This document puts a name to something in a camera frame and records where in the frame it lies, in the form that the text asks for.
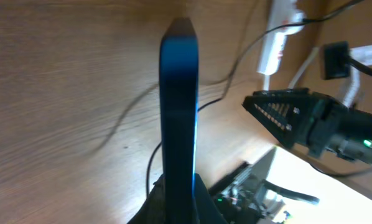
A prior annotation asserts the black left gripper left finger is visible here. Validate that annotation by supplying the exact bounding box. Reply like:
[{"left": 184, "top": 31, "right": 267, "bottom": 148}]
[{"left": 128, "top": 175, "right": 165, "bottom": 224}]

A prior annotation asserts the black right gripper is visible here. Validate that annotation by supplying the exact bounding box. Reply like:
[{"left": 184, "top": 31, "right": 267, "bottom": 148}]
[{"left": 242, "top": 88, "right": 348, "bottom": 159}]

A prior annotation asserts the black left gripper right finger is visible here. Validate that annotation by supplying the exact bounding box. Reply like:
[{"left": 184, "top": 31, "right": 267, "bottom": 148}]
[{"left": 194, "top": 174, "right": 227, "bottom": 224}]

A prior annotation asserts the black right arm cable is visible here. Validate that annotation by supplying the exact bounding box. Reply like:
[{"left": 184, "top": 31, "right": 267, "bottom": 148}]
[{"left": 309, "top": 55, "right": 372, "bottom": 179}]

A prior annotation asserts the white power strip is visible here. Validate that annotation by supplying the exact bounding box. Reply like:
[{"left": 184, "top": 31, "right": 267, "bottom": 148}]
[{"left": 257, "top": 0, "right": 305, "bottom": 75}]

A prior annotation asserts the blue screen smartphone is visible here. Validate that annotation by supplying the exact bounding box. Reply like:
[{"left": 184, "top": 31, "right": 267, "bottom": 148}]
[{"left": 159, "top": 17, "right": 198, "bottom": 223}]

